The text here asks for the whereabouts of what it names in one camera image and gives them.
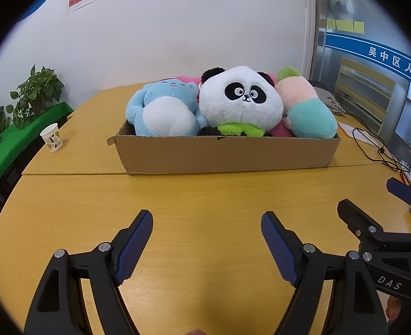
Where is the white power strip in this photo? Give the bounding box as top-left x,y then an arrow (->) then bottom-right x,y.
397,161 -> 411,183

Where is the person's right hand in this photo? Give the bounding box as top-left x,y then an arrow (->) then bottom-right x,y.
386,296 -> 402,322

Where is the grey cloth bag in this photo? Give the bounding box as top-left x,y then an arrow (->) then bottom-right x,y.
310,81 -> 347,116

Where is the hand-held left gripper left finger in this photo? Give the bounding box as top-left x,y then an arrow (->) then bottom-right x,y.
23,210 -> 154,335

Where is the metal partition frame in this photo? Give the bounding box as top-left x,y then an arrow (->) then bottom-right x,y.
305,0 -> 411,149

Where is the large potted green plant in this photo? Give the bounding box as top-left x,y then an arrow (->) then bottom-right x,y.
9,64 -> 66,128

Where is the green cloth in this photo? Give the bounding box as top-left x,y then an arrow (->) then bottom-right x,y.
0,102 -> 74,203

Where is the panda plush toy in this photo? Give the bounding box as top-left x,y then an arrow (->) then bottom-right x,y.
199,66 -> 284,137

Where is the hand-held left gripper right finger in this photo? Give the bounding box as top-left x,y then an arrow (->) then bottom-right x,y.
261,211 -> 389,335

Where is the blue plush toy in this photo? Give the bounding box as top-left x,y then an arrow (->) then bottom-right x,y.
126,80 -> 209,137

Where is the black cable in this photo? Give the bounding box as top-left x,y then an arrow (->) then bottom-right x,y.
351,127 -> 411,174

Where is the white paper sheet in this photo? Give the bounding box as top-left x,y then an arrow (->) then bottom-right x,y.
337,121 -> 385,146

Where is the white paper cup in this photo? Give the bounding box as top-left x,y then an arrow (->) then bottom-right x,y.
40,123 -> 63,153

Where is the cardboard box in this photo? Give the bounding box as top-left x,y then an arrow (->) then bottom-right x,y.
107,117 -> 342,175

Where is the pastel pink teal plush toy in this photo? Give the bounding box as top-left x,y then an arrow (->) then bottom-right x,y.
276,66 -> 339,139

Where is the blue banner strip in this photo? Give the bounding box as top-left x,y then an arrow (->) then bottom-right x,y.
326,30 -> 411,95

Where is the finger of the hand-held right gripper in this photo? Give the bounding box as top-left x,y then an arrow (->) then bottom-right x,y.
387,178 -> 411,233
337,199 -> 411,252

